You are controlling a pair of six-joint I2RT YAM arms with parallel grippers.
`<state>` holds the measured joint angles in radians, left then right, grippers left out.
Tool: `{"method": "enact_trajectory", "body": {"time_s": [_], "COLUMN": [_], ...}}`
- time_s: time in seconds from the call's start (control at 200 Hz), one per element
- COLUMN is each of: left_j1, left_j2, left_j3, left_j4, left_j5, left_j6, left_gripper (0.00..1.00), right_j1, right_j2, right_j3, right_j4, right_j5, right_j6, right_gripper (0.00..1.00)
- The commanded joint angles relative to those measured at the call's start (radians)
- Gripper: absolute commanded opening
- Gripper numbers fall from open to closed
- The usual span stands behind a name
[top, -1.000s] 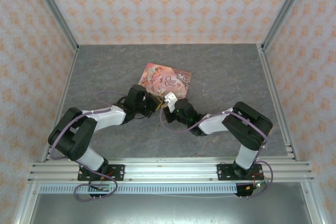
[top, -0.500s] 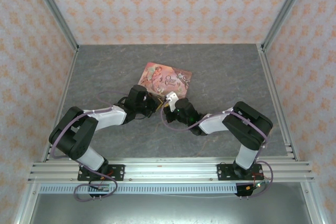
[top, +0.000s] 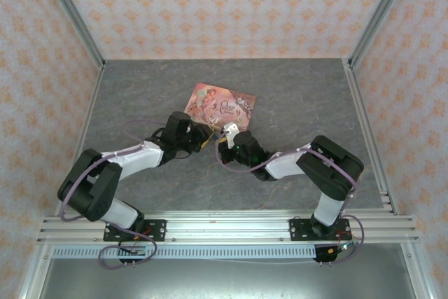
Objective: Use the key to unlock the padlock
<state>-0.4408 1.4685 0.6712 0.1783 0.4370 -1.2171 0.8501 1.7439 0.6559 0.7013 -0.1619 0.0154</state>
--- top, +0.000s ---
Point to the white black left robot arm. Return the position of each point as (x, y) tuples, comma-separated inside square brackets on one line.
[(108, 187)]

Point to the small electronics board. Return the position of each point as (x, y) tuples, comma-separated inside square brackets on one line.
[(339, 248), (134, 251)]

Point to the aluminium upright frame post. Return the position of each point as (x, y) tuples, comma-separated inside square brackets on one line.
[(381, 12), (73, 15)]

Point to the aluminium front rail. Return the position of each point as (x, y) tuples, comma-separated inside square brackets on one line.
[(227, 227)]

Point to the aluminium table side rail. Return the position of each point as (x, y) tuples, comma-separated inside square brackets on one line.
[(92, 103), (367, 131)]

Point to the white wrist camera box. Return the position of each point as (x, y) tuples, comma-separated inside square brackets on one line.
[(231, 132)]

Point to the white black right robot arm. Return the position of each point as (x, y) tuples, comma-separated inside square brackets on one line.
[(332, 169)]

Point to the grey metal shelf panel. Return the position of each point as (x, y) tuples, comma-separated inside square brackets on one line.
[(224, 279)]

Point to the pink illustrated storybook tin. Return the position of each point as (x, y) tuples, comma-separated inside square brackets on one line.
[(217, 103)]

